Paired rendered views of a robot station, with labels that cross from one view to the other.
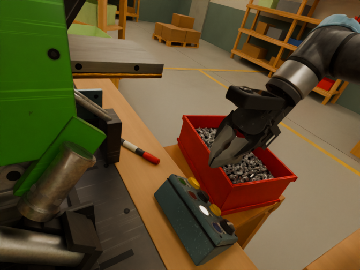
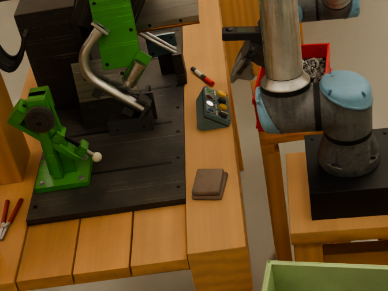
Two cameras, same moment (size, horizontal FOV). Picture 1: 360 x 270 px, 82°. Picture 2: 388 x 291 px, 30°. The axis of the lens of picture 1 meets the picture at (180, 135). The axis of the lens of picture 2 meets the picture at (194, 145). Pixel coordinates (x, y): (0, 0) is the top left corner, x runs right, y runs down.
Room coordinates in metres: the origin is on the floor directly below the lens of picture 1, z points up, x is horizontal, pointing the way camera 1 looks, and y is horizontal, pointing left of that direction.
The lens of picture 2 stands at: (-1.02, -1.29, 2.08)
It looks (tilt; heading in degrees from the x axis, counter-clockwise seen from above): 36 degrees down; 46
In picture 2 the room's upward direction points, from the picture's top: 12 degrees counter-clockwise
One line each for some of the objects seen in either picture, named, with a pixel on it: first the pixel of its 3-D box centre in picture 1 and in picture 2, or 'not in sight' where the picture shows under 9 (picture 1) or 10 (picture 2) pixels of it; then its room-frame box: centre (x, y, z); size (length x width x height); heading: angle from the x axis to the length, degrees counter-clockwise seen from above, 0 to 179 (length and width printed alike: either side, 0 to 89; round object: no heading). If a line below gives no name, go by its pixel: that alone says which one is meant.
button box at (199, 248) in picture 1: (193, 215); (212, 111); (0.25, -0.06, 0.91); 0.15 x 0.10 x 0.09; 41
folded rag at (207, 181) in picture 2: not in sight; (209, 183); (-0.02, -0.26, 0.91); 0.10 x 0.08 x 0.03; 28
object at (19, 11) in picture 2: not in sight; (65, 38); (0.19, 0.46, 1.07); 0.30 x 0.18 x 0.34; 41
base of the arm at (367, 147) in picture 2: not in sight; (348, 141); (0.21, -0.54, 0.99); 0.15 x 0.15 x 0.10
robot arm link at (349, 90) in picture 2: not in sight; (343, 103); (0.20, -0.54, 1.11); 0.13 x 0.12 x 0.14; 123
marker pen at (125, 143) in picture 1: (136, 150); (202, 75); (0.39, 0.09, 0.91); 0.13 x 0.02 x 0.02; 69
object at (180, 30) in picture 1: (178, 30); not in sight; (6.75, 0.84, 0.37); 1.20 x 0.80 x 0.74; 138
